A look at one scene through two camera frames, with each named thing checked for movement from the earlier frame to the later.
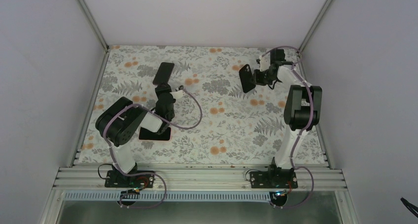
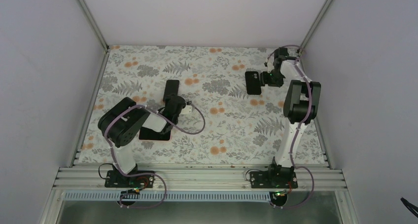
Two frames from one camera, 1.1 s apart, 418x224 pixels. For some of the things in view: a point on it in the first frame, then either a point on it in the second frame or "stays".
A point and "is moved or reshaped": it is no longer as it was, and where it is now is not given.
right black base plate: x=273 y=178 stays
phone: x=163 y=73 is moved or reshaped
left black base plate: x=117 y=179 stays
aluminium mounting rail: x=189 y=179 stays
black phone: x=146 y=135 stays
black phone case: x=247 y=79 is moved or reshaped
